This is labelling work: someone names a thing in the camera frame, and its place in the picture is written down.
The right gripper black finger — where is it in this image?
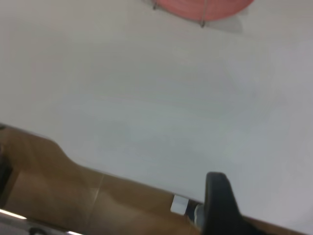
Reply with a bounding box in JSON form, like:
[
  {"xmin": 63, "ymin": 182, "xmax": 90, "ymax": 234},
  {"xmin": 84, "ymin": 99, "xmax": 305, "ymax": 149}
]
[{"xmin": 201, "ymin": 172, "xmax": 247, "ymax": 235}]

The pink plate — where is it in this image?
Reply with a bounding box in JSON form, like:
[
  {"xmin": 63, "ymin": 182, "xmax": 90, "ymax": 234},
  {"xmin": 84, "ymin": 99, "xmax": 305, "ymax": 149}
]
[{"xmin": 156, "ymin": 0, "xmax": 255, "ymax": 22}]

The grey blue shoe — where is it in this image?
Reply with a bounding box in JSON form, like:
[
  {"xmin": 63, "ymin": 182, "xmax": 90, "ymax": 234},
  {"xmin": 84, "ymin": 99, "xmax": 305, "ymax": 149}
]
[{"xmin": 194, "ymin": 204, "xmax": 205, "ymax": 230}]

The white table bracket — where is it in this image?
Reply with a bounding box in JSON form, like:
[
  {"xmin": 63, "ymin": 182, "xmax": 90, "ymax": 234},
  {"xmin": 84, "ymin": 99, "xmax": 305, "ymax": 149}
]
[{"xmin": 170, "ymin": 195, "xmax": 189, "ymax": 215}]

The silver wire plate rack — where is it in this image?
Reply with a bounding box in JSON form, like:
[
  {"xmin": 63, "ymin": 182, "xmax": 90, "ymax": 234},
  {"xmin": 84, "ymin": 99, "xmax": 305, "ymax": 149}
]
[{"xmin": 152, "ymin": 0, "xmax": 208, "ymax": 28}]

